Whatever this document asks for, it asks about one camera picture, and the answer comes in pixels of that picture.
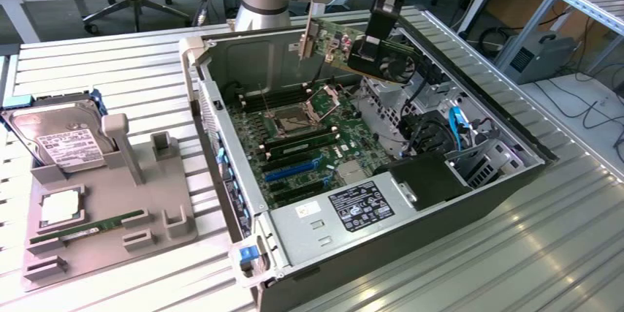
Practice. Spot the grey case corner fixture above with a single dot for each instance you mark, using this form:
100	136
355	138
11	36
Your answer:
248	279
189	45

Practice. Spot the green graphics card black fan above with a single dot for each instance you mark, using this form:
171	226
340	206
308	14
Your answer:
341	45

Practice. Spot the metal socket cover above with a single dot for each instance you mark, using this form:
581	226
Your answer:
324	102

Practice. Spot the grey floor unit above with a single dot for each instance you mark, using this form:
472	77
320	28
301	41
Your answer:
541	56

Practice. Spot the perforated metal drive cage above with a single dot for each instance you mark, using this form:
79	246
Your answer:
385	114

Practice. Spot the CPU socket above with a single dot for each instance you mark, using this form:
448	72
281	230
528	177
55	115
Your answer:
292	123

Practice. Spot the black open PC case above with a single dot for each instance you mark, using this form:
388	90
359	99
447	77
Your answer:
439	224

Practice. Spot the black office chair base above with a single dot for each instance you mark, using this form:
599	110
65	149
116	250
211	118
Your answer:
136	7

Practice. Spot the grey power supply unit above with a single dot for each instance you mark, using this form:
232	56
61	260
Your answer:
301	239

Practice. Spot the green motherboard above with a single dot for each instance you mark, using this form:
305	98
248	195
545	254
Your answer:
356	133

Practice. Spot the blue case latch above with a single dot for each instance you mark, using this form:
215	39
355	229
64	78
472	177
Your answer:
247	254

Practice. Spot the installed green RAM stick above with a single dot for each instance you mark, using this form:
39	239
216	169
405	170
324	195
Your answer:
301	144

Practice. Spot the silver hard disk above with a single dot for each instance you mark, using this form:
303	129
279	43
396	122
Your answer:
63	136

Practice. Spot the black plastic shroud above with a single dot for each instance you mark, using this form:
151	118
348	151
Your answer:
428	180

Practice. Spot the silver chipset heatsink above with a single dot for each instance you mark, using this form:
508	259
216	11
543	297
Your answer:
352	173

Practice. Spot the blue expansion slot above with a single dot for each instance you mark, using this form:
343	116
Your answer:
292	172

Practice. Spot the silver CPU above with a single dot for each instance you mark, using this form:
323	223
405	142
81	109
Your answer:
60	208

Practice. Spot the blue disk caddy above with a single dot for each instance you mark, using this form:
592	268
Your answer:
16	102

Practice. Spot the metal disk bay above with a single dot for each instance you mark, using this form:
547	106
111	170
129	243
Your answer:
487	166

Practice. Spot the grey parts rack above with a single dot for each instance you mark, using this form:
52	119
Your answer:
107	217

